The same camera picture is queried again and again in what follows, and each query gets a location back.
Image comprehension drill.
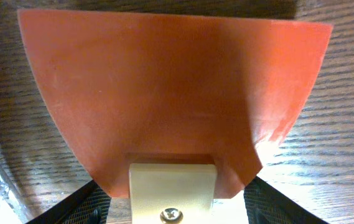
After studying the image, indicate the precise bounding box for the orange scraper with wooden handle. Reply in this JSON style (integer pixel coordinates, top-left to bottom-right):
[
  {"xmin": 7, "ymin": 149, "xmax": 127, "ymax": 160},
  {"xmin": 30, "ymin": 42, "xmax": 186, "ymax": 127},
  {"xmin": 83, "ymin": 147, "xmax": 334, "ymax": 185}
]
[{"xmin": 17, "ymin": 9, "xmax": 333, "ymax": 223}]

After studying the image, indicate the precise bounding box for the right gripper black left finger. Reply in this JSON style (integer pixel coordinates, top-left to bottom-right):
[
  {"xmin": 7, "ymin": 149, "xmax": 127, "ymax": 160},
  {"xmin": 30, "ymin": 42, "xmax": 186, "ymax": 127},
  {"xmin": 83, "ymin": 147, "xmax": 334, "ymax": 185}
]
[{"xmin": 27, "ymin": 180, "xmax": 111, "ymax": 224}]

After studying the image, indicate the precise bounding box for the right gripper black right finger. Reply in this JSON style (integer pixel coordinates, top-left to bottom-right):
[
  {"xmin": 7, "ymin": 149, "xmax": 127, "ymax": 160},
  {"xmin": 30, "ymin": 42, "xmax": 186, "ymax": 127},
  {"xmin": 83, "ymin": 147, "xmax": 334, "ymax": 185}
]
[{"xmin": 244, "ymin": 177, "xmax": 327, "ymax": 224}]

